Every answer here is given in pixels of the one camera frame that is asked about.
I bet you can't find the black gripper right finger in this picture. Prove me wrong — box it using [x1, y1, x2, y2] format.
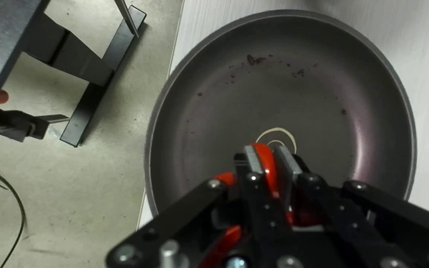
[274, 145, 334, 218]

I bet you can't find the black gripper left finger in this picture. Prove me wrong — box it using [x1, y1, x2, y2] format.
[236, 144, 279, 233]

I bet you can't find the orange ceramic mug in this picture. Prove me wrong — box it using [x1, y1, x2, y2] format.
[200, 142, 321, 268]

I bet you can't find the dark nonstick frying pan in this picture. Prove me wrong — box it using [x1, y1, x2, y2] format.
[145, 10, 416, 211]

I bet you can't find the black clamp tool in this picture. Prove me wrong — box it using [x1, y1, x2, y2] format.
[0, 89, 67, 142]

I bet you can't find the black metal stand base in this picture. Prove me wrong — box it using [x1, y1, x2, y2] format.
[0, 0, 146, 145]

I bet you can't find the black cable on floor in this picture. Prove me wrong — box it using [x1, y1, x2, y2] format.
[0, 162, 29, 268]

